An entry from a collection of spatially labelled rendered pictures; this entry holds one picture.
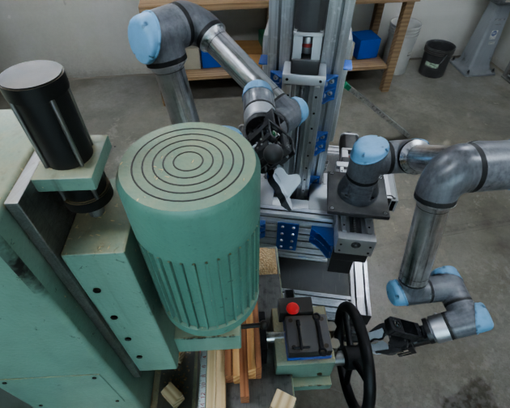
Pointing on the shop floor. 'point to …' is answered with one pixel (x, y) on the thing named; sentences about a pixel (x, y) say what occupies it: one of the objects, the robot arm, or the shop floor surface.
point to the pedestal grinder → (484, 40)
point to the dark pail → (436, 57)
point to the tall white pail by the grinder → (402, 44)
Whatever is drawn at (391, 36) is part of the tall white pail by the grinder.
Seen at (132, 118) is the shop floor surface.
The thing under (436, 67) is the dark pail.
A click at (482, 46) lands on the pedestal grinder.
